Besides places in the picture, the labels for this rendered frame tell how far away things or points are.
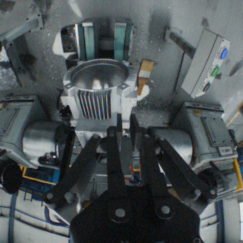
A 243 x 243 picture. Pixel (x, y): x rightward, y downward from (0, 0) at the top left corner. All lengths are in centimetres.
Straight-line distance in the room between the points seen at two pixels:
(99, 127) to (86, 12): 41
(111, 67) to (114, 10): 22
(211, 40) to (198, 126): 48
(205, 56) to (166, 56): 29
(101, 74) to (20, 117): 51
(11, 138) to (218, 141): 102
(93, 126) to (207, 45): 32
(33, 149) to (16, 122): 20
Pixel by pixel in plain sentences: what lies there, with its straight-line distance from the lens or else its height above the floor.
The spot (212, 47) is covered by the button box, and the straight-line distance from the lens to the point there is 30.
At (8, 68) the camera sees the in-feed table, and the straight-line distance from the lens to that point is 62.
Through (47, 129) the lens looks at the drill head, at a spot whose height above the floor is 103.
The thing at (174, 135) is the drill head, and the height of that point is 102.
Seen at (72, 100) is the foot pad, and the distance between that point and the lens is 33.
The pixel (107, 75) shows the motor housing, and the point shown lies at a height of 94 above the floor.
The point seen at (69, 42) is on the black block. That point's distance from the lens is 49.
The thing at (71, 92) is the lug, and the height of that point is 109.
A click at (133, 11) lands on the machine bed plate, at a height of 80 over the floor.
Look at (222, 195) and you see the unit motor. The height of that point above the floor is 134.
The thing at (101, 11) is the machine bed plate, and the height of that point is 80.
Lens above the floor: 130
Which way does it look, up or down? 37 degrees down
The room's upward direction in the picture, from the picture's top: 179 degrees counter-clockwise
